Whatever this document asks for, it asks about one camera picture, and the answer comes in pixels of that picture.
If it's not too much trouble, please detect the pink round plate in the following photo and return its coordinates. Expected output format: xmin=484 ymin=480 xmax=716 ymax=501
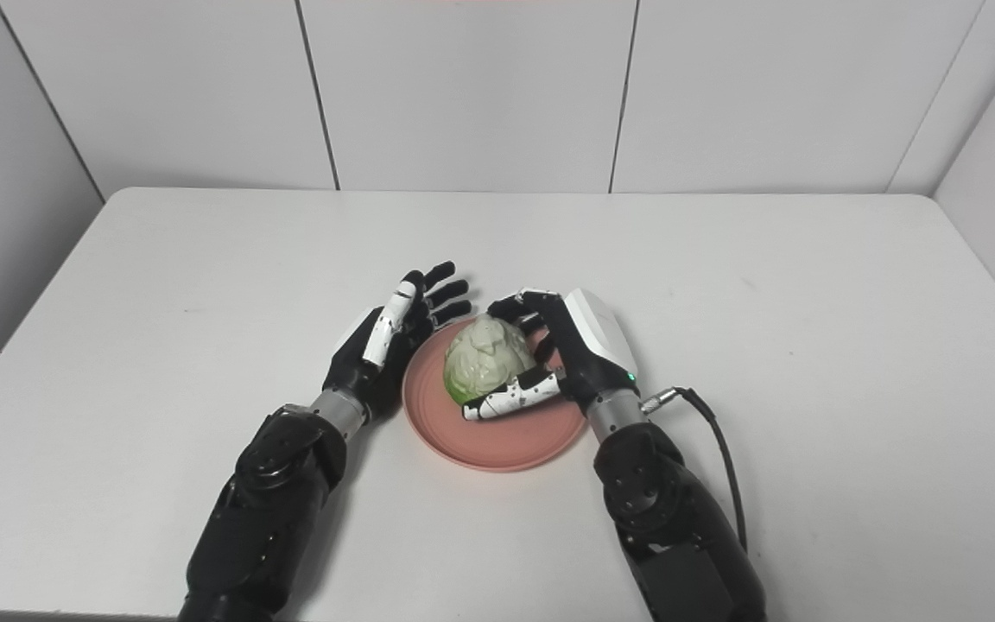
xmin=402 ymin=320 xmax=589 ymax=473

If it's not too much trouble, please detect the green white cabbage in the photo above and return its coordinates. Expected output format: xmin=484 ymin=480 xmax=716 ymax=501
xmin=443 ymin=314 xmax=535 ymax=405

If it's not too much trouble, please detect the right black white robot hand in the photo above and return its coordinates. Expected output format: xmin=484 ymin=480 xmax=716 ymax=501
xmin=461 ymin=288 xmax=639 ymax=422

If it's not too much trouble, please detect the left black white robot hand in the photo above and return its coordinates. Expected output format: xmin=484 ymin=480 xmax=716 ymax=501
xmin=322 ymin=261 xmax=472 ymax=420

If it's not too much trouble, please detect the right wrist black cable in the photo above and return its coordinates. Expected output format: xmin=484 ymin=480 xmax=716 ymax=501
xmin=640 ymin=386 xmax=749 ymax=554

